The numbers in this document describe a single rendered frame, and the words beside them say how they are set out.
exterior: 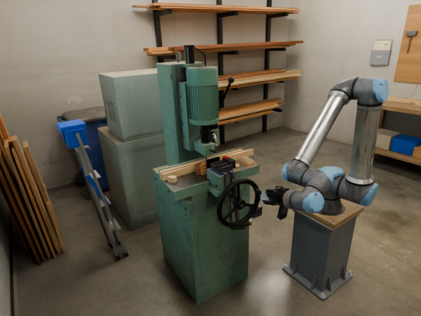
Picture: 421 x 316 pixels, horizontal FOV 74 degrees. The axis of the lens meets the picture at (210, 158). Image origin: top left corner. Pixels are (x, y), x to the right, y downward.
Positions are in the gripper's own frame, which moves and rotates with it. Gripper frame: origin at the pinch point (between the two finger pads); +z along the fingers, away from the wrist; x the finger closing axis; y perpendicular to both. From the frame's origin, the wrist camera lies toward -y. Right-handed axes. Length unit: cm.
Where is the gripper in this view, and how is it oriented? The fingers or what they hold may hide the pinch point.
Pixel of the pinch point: (262, 199)
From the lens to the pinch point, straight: 156.5
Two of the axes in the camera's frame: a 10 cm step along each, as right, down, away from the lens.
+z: -4.8, 0.3, 8.8
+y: -2.1, -9.7, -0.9
